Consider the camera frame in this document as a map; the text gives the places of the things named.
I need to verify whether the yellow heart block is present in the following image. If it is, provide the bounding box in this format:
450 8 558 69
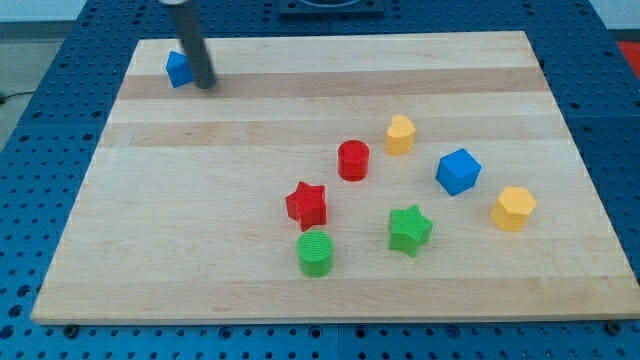
385 114 416 156

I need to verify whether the green star block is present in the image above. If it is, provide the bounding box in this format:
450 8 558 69
388 205 434 257

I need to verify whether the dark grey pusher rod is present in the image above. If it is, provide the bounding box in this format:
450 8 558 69
160 0 216 90

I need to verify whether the yellow hexagon block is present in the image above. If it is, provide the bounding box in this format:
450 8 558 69
490 186 537 232

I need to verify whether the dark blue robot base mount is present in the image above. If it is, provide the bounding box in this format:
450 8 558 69
277 0 386 18

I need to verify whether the green cylinder block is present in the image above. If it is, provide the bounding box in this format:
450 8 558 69
296 230 333 278

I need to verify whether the blue cube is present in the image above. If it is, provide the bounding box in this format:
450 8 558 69
435 148 482 196

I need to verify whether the red cylinder block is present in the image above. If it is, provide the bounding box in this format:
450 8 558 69
337 139 370 182

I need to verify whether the small blue block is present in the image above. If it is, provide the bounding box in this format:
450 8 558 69
165 51 194 88

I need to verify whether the wooden board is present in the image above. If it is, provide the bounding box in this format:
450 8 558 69
31 31 639 325

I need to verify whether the black cable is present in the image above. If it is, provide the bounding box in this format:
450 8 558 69
0 91 34 106

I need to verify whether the red star block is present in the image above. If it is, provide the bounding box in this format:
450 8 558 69
285 181 327 231

